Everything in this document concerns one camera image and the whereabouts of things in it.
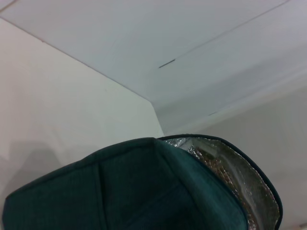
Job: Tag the dark teal insulated lunch bag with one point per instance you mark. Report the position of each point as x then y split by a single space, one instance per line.
120 191

